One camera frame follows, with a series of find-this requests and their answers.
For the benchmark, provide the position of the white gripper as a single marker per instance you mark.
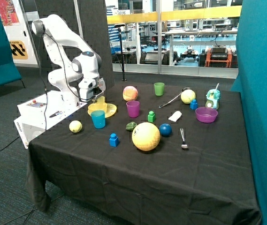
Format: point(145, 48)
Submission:
point(91, 89)

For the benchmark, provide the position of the yellow plastic bowl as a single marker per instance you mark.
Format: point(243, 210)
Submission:
point(92, 107)

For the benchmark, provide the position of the yellow plastic cup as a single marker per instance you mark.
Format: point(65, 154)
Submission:
point(101, 104)

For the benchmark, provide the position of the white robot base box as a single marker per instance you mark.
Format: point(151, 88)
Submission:
point(34, 115)

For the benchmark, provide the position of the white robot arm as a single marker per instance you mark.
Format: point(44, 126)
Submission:
point(78, 77)

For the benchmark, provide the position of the blue plastic cup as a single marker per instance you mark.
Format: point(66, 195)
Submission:
point(98, 119)

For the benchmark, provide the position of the yellow plastic plate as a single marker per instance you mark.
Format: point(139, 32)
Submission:
point(111, 110)

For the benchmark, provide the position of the magenta plastic cup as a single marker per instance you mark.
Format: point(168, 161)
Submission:
point(133, 108)

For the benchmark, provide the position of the green plastic cup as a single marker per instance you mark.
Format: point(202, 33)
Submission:
point(159, 88)

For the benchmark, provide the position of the purple plastic bowl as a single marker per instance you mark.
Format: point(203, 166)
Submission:
point(206, 114)

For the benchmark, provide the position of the small yellow ball left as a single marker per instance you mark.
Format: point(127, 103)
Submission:
point(75, 126)

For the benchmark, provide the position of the orange pink soft ball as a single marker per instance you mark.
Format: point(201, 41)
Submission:
point(130, 93)

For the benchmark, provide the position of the black marker pen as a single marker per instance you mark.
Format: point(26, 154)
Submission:
point(55, 114)

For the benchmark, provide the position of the green toy pepper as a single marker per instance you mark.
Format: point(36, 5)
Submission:
point(130, 126)

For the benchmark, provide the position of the blue toy block front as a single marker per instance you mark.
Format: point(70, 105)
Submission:
point(114, 140)

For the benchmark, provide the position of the blue toy block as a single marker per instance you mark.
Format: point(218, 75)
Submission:
point(194, 104)
point(114, 140)

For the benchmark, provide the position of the green toy block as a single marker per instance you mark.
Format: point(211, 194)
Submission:
point(151, 116)

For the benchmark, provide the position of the large yellow smiley ball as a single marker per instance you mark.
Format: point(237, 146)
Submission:
point(146, 136)

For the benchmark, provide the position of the black ladle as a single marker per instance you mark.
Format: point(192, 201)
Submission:
point(171, 100)

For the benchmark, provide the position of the dark blue ball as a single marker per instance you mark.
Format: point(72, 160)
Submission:
point(165, 130)

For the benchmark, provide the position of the black tablecloth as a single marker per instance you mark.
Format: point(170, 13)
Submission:
point(211, 183)

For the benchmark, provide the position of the black tripod stand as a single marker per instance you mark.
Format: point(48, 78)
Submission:
point(118, 26)

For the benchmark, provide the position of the white folded cloth piece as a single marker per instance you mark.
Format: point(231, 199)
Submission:
point(175, 116)

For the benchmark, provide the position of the yellow black sign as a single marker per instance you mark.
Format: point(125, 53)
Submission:
point(18, 50)

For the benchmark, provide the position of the yellow ball back right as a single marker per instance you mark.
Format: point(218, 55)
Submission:
point(187, 96)

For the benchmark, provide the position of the blue toy block back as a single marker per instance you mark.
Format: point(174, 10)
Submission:
point(194, 104)

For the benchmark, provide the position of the metal fork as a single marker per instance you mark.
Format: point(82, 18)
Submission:
point(184, 146)

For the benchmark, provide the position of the teal toy dispenser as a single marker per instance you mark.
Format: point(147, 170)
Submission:
point(212, 98)

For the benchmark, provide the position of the red poster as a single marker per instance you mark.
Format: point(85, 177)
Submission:
point(8, 13)

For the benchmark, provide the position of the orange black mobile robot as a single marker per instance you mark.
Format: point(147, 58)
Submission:
point(218, 56)

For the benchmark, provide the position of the teal partition right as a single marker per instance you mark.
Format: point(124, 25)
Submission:
point(251, 82)

